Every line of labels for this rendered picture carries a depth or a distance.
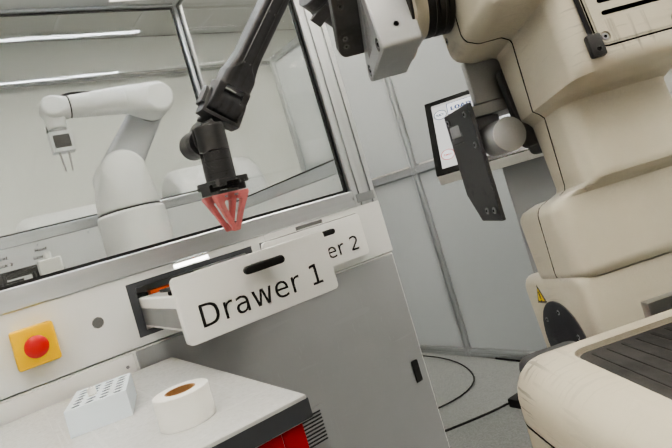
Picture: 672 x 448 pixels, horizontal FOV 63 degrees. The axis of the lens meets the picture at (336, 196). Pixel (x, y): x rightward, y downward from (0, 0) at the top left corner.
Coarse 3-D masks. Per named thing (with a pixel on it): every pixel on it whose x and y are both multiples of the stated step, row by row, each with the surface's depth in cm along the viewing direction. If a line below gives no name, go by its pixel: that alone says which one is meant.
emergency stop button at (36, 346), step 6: (36, 336) 97; (42, 336) 98; (30, 342) 96; (36, 342) 97; (42, 342) 97; (48, 342) 98; (24, 348) 96; (30, 348) 96; (36, 348) 97; (42, 348) 97; (48, 348) 98; (30, 354) 96; (36, 354) 97; (42, 354) 97
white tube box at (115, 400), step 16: (96, 384) 88; (112, 384) 85; (128, 384) 83; (80, 400) 80; (96, 400) 77; (112, 400) 77; (128, 400) 78; (64, 416) 76; (80, 416) 76; (96, 416) 77; (112, 416) 77; (128, 416) 78; (80, 432) 76
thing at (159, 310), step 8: (152, 296) 117; (160, 296) 103; (168, 296) 98; (144, 304) 112; (152, 304) 106; (160, 304) 101; (168, 304) 97; (144, 312) 112; (152, 312) 107; (160, 312) 102; (168, 312) 97; (176, 312) 93; (152, 320) 108; (160, 320) 103; (168, 320) 98; (176, 320) 94; (168, 328) 101; (176, 328) 96
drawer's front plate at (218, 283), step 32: (256, 256) 93; (288, 256) 96; (320, 256) 100; (192, 288) 86; (224, 288) 89; (256, 288) 92; (288, 288) 95; (320, 288) 99; (192, 320) 86; (224, 320) 88; (256, 320) 91
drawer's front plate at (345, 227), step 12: (348, 216) 143; (312, 228) 137; (324, 228) 139; (336, 228) 141; (348, 228) 143; (360, 228) 145; (276, 240) 131; (288, 240) 133; (336, 240) 140; (348, 240) 142; (360, 240) 144; (336, 252) 139; (348, 252) 141; (360, 252) 143; (336, 264) 139
